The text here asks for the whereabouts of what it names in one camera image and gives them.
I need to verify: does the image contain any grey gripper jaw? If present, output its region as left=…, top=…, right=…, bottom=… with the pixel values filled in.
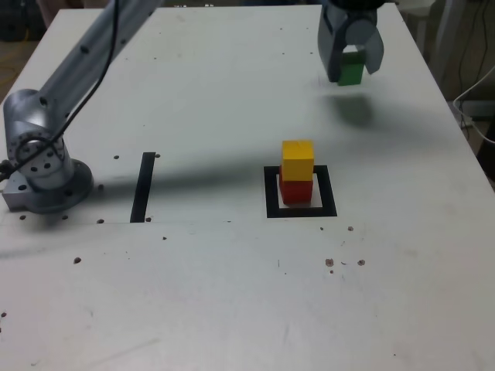
left=345, top=18, right=385, bottom=76
left=317, top=6, right=350, bottom=83

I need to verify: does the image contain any green cube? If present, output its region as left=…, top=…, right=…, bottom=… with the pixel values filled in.
left=336, top=45, right=367, bottom=87

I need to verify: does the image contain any yellow cube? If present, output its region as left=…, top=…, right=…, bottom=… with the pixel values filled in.
left=281, top=139, right=315, bottom=182

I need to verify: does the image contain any red cube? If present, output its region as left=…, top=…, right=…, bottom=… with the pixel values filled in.
left=278, top=165, right=314, bottom=205

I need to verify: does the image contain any black tape square outline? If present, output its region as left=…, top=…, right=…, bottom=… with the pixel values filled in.
left=263, top=165, right=338, bottom=219

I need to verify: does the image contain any black tape strip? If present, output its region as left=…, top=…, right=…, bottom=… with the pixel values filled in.
left=129, top=151, right=156, bottom=224

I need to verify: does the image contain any black hanging cable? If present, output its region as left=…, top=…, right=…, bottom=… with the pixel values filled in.
left=458, top=0, right=491, bottom=92

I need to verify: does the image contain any white cable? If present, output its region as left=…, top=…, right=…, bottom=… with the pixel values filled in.
left=450, top=63, right=495, bottom=145

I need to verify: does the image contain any thin black cable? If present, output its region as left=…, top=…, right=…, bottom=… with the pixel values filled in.
left=0, top=0, right=121, bottom=182

